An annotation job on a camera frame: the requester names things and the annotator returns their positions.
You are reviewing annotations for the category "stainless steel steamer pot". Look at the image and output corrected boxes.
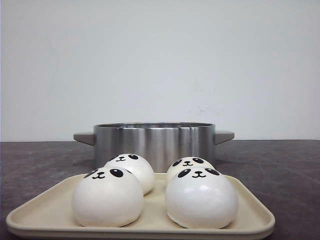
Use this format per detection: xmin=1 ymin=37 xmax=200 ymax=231
xmin=73 ymin=122 xmax=235 ymax=173

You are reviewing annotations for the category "panda bun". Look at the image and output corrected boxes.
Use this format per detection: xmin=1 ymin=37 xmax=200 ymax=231
xmin=165 ymin=166 xmax=239 ymax=229
xmin=104 ymin=153 xmax=155 ymax=195
xmin=71 ymin=167 xmax=144 ymax=227
xmin=166 ymin=156 xmax=215 ymax=184

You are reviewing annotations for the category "beige plastic tray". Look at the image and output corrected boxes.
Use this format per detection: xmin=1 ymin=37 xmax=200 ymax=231
xmin=6 ymin=173 xmax=275 ymax=240

